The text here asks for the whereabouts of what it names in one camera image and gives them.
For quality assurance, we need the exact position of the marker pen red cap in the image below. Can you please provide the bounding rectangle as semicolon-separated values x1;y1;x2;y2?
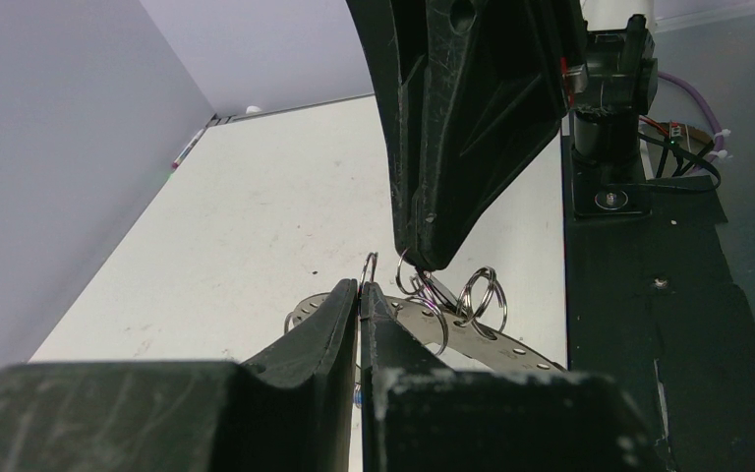
171;128;206;172

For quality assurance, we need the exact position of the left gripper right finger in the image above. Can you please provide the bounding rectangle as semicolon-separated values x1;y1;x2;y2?
360;282;663;471

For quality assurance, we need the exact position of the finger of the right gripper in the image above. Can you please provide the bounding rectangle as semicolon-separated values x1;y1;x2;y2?
348;0;587;270

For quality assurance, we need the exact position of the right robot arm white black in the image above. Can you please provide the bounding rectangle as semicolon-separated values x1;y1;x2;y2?
348;1;658;270

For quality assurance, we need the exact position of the large perforated metal keyring disc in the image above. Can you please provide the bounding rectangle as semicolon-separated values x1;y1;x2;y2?
283;250;571;376

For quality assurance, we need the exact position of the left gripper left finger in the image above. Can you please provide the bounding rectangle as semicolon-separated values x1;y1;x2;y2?
0;279;358;471

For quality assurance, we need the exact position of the blue key tag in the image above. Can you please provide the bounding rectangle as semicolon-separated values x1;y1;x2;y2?
353;383;363;409

